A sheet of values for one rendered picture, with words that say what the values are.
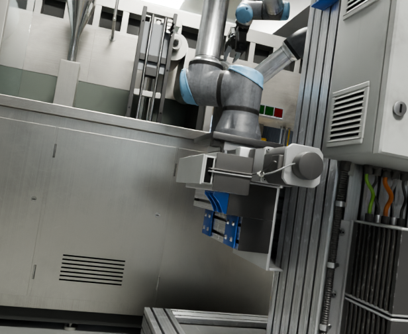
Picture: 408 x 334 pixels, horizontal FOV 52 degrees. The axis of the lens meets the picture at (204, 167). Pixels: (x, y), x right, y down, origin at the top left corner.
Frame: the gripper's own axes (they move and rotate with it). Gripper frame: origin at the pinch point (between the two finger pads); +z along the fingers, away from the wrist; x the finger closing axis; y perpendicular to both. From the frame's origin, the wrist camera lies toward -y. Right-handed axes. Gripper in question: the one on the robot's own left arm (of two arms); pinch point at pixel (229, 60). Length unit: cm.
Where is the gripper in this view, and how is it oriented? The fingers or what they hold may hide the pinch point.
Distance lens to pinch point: 212.1
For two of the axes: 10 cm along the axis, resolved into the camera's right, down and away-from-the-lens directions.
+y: -0.5, -7.4, 6.7
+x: -9.6, -1.6, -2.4
